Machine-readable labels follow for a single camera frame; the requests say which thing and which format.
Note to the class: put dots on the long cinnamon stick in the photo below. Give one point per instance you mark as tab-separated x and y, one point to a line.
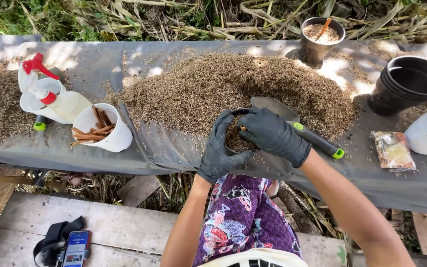
324	29

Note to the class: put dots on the stack of empty black pots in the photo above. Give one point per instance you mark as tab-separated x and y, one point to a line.
391	96

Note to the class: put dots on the person's right hand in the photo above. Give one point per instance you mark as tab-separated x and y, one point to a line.
276	135

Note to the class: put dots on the person's purple patterned trousers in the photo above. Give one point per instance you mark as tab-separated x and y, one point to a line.
243	218

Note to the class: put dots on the heap of dry plant stalks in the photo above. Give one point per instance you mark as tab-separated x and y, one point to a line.
184	18

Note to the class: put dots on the wooden plank bench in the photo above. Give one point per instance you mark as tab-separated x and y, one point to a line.
124	230

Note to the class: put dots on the person's white shirt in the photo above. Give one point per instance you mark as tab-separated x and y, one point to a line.
258	257

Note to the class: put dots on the clear plastic packet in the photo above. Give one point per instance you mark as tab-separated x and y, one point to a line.
393	150

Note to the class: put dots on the white cup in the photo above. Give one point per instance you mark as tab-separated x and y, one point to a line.
119	139

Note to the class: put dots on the smartphone with dark case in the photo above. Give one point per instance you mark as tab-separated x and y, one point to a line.
77	249

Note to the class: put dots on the person's left hand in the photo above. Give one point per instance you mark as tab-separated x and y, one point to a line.
213	155

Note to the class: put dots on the bundle of cinnamon sticks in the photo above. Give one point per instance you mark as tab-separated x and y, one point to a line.
96	129

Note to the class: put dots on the small black plastic pot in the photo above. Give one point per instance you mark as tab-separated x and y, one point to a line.
311	50
232	111

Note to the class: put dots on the large pile of rice husks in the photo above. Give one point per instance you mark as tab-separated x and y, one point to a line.
213	85

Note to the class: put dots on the rice husk pot filling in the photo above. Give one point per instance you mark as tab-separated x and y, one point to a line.
330	36
235	142

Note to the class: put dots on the white spray bottle red trigger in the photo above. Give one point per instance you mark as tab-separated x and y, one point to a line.
65	105

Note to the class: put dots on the grey tarp sheet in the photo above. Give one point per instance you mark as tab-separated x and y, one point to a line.
169	159

